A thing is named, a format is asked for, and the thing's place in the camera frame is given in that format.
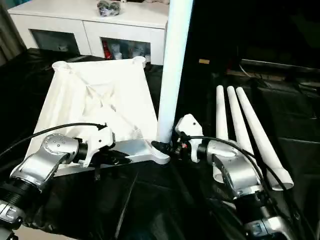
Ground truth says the white glass-door cabinet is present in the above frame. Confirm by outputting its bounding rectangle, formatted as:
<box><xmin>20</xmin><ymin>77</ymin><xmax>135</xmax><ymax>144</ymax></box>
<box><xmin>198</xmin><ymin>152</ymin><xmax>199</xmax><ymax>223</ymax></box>
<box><xmin>7</xmin><ymin>0</ymin><xmax>169</xmax><ymax>66</ymax></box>

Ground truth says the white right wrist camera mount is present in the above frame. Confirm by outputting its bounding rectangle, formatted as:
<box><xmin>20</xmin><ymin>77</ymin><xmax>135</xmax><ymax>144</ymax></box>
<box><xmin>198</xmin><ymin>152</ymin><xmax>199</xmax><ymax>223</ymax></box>
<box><xmin>174</xmin><ymin>113</ymin><xmax>204</xmax><ymax>164</ymax></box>

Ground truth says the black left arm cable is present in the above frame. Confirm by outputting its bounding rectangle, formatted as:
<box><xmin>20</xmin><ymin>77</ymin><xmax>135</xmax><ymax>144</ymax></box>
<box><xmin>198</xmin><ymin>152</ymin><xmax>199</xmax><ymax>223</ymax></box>
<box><xmin>0</xmin><ymin>121</ymin><xmax>109</xmax><ymax>159</ymax></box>

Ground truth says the white plastic table leg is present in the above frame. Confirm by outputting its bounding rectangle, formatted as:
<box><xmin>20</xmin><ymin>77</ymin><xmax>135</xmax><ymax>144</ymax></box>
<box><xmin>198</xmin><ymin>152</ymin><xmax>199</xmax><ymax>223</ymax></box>
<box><xmin>215</xmin><ymin>85</ymin><xmax>230</xmax><ymax>141</ymax></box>
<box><xmin>156</xmin><ymin>0</ymin><xmax>195</xmax><ymax>145</ymax></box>
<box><xmin>235</xmin><ymin>87</ymin><xmax>295</xmax><ymax>192</ymax></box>
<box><xmin>226</xmin><ymin>85</ymin><xmax>256</xmax><ymax>157</ymax></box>

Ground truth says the grey curtain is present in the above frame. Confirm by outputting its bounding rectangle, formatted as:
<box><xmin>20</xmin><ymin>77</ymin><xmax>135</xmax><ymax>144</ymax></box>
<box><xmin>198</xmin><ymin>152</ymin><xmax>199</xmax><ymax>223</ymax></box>
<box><xmin>0</xmin><ymin>0</ymin><xmax>28</xmax><ymax>68</ymax></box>

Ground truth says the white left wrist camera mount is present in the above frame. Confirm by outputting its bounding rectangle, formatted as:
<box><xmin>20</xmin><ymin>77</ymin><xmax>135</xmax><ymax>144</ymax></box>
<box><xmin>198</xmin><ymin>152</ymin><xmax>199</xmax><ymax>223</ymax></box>
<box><xmin>80</xmin><ymin>126</ymin><xmax>117</xmax><ymax>169</ymax></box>

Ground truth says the black mat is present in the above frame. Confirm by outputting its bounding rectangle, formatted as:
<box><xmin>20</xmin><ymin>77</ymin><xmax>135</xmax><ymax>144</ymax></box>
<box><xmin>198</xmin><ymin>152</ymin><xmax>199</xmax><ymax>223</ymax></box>
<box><xmin>0</xmin><ymin>47</ymin><xmax>320</xmax><ymax>240</ymax></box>

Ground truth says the white plastic table top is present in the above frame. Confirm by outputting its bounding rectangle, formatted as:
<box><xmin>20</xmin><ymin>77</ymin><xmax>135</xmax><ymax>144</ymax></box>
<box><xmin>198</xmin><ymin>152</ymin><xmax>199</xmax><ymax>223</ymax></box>
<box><xmin>29</xmin><ymin>56</ymin><xmax>172</xmax><ymax>177</ymax></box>

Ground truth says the black flat screen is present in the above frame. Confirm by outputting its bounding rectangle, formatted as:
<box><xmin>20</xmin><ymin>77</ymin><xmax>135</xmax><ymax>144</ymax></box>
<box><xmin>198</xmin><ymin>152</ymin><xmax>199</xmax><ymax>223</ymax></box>
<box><xmin>239</xmin><ymin>58</ymin><xmax>320</xmax><ymax>75</ymax></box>

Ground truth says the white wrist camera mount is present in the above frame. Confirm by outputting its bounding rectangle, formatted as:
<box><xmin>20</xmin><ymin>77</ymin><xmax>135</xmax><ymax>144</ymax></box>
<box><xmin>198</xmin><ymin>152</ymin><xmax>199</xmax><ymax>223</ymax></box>
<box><xmin>80</xmin><ymin>126</ymin><xmax>117</xmax><ymax>169</ymax></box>
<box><xmin>174</xmin><ymin>113</ymin><xmax>204</xmax><ymax>164</ymax></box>

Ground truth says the black and white bundle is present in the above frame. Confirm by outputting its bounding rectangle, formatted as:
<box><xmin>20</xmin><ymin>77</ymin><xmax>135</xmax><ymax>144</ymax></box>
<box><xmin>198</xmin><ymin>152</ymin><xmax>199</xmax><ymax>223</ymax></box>
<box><xmin>96</xmin><ymin>0</ymin><xmax>121</xmax><ymax>16</ymax></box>

